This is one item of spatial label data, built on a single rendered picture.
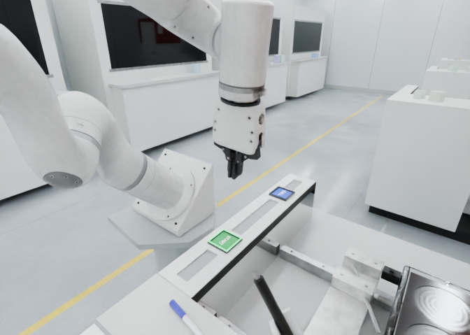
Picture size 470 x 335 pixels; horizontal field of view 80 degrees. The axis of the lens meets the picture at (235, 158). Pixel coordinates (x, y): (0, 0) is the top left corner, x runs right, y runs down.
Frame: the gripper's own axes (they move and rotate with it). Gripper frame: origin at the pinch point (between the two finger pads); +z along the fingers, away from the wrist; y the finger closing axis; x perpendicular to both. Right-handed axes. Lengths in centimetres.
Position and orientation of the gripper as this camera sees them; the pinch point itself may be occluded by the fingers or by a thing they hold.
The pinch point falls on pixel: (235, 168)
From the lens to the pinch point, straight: 60.1
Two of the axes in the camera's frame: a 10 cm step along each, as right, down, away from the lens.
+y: -8.5, -3.1, 4.3
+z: -0.7, 8.7, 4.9
